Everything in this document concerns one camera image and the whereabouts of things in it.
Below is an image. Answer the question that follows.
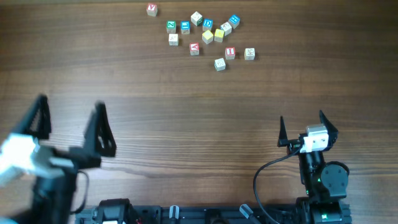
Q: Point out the yellow block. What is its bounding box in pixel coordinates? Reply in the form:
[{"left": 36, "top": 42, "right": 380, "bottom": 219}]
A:
[
  {"left": 214, "top": 29, "right": 224, "bottom": 42},
  {"left": 202, "top": 30, "right": 214, "bottom": 44}
]

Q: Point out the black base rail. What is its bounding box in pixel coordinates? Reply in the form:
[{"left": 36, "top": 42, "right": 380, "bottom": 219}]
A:
[{"left": 74, "top": 203, "right": 352, "bottom": 224}]

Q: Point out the blue letter block left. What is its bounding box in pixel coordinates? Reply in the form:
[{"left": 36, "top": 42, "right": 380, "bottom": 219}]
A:
[{"left": 180, "top": 21, "right": 190, "bottom": 34}]

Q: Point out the yellow block right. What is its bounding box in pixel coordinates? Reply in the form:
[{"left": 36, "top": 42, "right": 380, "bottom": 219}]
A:
[{"left": 214, "top": 29, "right": 224, "bottom": 42}]

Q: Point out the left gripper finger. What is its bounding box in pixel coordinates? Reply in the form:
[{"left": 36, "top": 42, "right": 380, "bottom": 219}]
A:
[
  {"left": 12, "top": 94, "right": 52, "bottom": 140},
  {"left": 83, "top": 101, "right": 117, "bottom": 157}
]

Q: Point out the yellow block left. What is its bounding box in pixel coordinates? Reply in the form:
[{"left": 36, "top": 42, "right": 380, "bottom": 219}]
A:
[{"left": 202, "top": 30, "right": 214, "bottom": 44}]

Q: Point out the red I letter block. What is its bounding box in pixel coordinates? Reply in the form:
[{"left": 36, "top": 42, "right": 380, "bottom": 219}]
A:
[{"left": 225, "top": 47, "right": 236, "bottom": 60}]

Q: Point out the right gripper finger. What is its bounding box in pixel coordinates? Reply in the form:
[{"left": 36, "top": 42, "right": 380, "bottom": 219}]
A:
[
  {"left": 279, "top": 116, "right": 288, "bottom": 142},
  {"left": 319, "top": 110, "right": 338, "bottom": 134}
]

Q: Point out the red V letter block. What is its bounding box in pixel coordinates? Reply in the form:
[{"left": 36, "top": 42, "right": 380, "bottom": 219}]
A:
[{"left": 146, "top": 3, "right": 158, "bottom": 17}]

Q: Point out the blue D letter block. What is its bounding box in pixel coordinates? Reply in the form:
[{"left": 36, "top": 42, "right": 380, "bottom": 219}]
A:
[{"left": 202, "top": 19, "right": 213, "bottom": 32}]

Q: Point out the blue block far right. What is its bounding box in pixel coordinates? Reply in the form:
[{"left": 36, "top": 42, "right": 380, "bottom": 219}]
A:
[{"left": 228, "top": 14, "right": 240, "bottom": 29}]

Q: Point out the white green-sided block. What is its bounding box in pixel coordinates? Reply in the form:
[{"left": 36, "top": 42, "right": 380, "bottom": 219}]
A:
[{"left": 190, "top": 11, "right": 203, "bottom": 26}]

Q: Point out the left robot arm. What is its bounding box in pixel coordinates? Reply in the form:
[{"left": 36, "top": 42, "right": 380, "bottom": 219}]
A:
[{"left": 1, "top": 95, "right": 117, "bottom": 223}]

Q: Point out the plain wooden picture block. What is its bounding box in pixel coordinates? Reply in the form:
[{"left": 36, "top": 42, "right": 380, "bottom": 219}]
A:
[{"left": 169, "top": 34, "right": 179, "bottom": 46}]

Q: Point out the red A letter block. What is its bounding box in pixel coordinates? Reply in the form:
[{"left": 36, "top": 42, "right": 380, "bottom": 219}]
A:
[{"left": 189, "top": 42, "right": 200, "bottom": 55}]

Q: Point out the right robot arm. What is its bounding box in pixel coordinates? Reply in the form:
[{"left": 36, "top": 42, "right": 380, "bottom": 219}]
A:
[{"left": 277, "top": 111, "right": 352, "bottom": 224}]

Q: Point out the green Z letter block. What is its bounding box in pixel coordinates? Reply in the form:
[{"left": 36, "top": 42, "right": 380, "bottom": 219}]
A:
[{"left": 166, "top": 21, "right": 177, "bottom": 34}]

